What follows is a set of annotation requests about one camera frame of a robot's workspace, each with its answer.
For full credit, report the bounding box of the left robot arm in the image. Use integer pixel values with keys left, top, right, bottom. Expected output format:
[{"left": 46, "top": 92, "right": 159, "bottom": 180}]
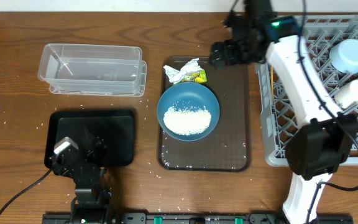
[{"left": 50, "top": 128, "right": 116, "bottom": 223}]

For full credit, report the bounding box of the wooden chopstick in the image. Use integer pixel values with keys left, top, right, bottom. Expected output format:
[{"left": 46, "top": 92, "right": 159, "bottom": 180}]
[{"left": 270, "top": 65, "right": 274, "bottom": 99}]

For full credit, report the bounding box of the dark blue plate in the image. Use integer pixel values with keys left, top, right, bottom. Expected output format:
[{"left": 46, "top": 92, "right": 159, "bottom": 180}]
[{"left": 157, "top": 82, "right": 220, "bottom": 141}]

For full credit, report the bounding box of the black plastic tray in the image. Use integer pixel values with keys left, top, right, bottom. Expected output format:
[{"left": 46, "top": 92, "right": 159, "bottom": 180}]
[{"left": 44, "top": 110, "right": 135, "bottom": 168}]

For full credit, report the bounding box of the brown serving tray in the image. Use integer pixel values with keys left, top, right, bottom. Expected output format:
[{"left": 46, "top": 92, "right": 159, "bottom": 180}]
[{"left": 157, "top": 57, "right": 251, "bottom": 172}]

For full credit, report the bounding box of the light blue bowl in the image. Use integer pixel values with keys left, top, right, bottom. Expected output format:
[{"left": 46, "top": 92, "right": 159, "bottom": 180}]
[{"left": 329, "top": 39, "right": 358, "bottom": 73}]

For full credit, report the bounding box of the clear plastic bin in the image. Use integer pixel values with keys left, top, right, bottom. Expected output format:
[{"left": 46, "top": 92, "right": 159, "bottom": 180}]
[{"left": 38, "top": 44, "right": 147, "bottom": 96}]

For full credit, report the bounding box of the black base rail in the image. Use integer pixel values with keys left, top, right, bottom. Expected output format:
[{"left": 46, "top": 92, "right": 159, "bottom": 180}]
[{"left": 41, "top": 212, "right": 354, "bottom": 224}]

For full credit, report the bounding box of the white cup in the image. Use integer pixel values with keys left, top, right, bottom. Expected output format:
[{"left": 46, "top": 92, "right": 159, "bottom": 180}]
[{"left": 334, "top": 80, "right": 358, "bottom": 109}]

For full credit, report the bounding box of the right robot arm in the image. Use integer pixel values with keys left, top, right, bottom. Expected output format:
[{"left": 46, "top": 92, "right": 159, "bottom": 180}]
[{"left": 209, "top": 1, "right": 358, "bottom": 223}]

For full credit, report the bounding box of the yellow green snack wrapper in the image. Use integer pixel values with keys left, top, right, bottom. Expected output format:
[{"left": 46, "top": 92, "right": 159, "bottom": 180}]
[{"left": 181, "top": 69, "right": 208, "bottom": 83}]

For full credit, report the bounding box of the crumpled white napkin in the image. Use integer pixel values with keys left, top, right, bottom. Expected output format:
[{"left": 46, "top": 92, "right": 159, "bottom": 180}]
[{"left": 163, "top": 58, "right": 202, "bottom": 84}]

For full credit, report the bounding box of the pile of white rice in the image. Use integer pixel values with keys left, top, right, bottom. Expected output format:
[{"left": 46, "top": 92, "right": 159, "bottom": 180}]
[{"left": 163, "top": 106, "right": 212, "bottom": 136}]

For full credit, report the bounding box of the grey dishwasher rack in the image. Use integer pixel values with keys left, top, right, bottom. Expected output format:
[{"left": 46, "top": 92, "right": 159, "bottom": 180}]
[{"left": 255, "top": 15, "right": 358, "bottom": 167}]

